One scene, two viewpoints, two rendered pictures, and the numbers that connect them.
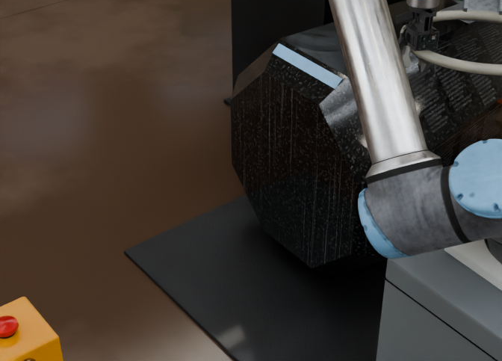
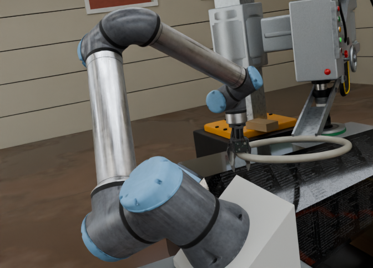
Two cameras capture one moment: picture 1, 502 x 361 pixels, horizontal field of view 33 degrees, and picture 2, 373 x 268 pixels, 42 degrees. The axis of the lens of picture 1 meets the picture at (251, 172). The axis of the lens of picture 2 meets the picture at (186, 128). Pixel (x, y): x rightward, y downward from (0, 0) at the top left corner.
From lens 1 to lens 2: 103 cm
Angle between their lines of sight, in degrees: 27
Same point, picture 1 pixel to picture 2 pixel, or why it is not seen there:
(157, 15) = not seen: hidden behind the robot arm
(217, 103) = not seen: hidden behind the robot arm
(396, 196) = (96, 207)
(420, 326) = not seen: outside the picture
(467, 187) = (126, 191)
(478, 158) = (140, 171)
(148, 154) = (142, 254)
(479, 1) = (307, 131)
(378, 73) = (101, 126)
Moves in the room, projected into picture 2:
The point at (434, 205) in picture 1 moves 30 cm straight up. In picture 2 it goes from (114, 210) to (91, 86)
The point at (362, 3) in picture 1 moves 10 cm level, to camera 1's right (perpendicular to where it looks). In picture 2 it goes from (99, 84) to (130, 81)
